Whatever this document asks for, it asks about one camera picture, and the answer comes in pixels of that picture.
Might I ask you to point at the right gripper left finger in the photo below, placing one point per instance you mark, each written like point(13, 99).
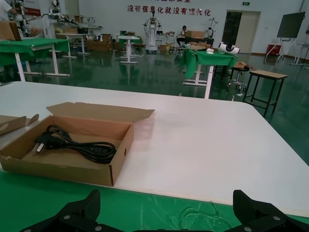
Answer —
point(82, 212)

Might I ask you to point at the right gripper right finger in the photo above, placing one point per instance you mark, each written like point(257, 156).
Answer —
point(256, 217)

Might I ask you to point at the open brown cardboard box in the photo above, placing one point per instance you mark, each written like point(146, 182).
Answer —
point(12, 123)
point(60, 171)

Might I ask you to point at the flat cardboard box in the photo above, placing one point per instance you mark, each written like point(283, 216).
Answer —
point(195, 33)

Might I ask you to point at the tall brown cardboard box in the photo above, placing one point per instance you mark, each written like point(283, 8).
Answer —
point(8, 30)

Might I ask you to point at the white leg work table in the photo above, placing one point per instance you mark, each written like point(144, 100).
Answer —
point(209, 82)
point(55, 62)

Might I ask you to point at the wooden top black stool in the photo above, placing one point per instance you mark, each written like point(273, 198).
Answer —
point(268, 74)

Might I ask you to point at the black round swivel stool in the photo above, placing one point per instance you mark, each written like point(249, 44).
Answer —
point(239, 68)

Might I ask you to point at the hanging green cloth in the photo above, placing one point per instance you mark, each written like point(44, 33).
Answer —
point(210, 59)

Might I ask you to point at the red cabinet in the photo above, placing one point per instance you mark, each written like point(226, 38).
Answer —
point(274, 50)

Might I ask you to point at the stacked cardboard boxes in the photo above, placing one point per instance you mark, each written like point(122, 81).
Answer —
point(99, 44)

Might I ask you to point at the white curved device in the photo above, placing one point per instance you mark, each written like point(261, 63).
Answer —
point(229, 48)

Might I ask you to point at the white display stand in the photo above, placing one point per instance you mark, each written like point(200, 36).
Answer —
point(288, 48)

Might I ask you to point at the small white round object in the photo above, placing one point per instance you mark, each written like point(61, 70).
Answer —
point(209, 50)

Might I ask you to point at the green cloth on table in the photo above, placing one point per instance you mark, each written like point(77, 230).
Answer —
point(24, 47)

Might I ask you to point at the plain white table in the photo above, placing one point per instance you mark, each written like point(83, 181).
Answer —
point(72, 35)

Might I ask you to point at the beige double door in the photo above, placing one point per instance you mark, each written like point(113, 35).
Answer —
point(251, 31)

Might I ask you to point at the white humanoid robot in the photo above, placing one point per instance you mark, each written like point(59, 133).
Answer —
point(153, 36)

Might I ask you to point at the small white robot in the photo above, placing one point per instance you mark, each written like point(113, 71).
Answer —
point(210, 31)

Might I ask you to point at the large dark display screen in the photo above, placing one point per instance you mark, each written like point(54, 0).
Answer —
point(290, 24)

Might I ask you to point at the seated person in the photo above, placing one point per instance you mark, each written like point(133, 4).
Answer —
point(183, 31)

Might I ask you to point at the white robot with arms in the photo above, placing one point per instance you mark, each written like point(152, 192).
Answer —
point(54, 14)

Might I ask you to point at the green exit sign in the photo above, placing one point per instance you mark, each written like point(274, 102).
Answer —
point(246, 3)

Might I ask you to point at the person in white shirt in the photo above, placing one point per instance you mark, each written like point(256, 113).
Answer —
point(4, 9)

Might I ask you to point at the white pedestal table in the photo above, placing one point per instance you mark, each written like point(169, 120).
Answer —
point(129, 48)

